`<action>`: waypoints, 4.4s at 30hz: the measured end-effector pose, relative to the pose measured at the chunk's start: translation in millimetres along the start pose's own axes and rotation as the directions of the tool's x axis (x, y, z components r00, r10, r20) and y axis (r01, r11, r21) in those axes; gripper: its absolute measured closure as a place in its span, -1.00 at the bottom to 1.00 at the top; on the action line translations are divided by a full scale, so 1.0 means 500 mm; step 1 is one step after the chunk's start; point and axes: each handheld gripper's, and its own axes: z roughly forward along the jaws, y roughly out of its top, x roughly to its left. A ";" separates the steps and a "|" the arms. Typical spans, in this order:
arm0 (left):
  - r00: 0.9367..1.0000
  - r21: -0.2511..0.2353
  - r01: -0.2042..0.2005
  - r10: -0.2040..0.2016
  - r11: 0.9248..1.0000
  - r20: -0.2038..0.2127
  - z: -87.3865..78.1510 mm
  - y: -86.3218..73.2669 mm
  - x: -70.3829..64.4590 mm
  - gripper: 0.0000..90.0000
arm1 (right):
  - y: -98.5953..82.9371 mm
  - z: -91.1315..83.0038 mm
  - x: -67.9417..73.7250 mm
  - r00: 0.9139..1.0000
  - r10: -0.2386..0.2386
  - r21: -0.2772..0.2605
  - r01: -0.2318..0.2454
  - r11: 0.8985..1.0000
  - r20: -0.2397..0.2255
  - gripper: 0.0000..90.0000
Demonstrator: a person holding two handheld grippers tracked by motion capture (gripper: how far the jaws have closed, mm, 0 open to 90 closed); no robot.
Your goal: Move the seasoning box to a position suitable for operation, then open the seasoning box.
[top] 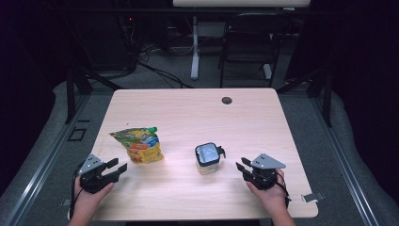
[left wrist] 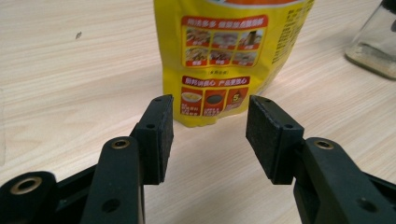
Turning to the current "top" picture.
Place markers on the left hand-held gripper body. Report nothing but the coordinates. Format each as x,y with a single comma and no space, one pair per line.
91,164

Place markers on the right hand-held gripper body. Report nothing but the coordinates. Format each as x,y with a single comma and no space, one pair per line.
265,163

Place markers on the yellow spout pouch green cap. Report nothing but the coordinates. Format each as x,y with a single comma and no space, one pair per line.
142,147

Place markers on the glass jar with black lid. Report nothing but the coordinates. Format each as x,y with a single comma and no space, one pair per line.
207,157

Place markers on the person's right hand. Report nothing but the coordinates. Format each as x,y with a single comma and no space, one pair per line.
273,197

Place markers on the person's left hand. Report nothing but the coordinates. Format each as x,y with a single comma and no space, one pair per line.
86,204

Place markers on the grey tape strip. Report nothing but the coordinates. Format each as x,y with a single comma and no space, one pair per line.
66,202

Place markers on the white desk foot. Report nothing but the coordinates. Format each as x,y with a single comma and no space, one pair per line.
267,71

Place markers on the black folding chair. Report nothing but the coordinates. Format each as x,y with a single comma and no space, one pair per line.
251,40

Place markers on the white desk leg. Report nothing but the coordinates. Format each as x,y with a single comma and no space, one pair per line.
195,47

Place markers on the dark equipment with red light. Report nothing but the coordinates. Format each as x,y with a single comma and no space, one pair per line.
129,34

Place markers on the aluminium floor rail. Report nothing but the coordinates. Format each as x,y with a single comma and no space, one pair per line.
47,163
345,163

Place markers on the black metal frame post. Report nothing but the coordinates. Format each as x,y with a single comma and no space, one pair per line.
328,97
70,94

